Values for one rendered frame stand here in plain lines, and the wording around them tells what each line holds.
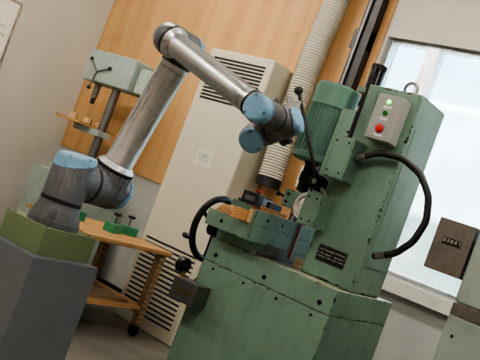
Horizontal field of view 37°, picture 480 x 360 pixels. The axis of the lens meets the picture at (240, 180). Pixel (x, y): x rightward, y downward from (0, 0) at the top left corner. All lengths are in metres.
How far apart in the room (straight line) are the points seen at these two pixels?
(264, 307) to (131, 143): 0.77
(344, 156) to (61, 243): 1.03
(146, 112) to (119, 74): 2.19
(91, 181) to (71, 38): 3.13
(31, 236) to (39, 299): 0.22
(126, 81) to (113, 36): 1.00
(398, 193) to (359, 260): 0.27
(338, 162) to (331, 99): 0.32
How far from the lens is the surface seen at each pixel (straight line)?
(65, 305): 2.62
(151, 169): 4.99
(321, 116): 2.70
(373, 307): 2.62
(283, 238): 2.67
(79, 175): 2.56
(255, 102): 2.17
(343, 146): 2.48
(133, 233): 4.24
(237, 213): 2.46
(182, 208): 4.35
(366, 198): 2.49
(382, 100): 2.50
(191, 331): 2.68
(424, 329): 3.82
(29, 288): 2.49
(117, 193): 2.70
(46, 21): 5.50
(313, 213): 2.47
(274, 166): 4.18
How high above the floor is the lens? 0.98
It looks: 1 degrees up
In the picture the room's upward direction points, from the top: 20 degrees clockwise
